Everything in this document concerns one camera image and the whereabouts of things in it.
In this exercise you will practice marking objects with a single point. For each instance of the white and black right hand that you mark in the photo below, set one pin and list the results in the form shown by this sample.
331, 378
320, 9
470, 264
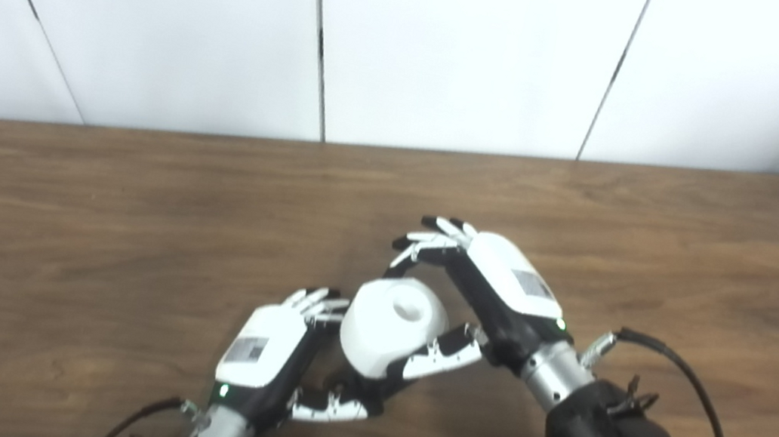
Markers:
509, 289

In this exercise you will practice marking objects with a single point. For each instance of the white and black left hand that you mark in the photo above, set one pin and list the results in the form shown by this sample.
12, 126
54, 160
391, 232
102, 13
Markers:
260, 353

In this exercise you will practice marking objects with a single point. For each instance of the black flanged holder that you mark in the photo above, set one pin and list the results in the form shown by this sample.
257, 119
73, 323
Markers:
354, 385

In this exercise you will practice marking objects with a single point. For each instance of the round white piece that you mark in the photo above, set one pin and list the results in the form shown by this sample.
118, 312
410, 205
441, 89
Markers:
382, 324

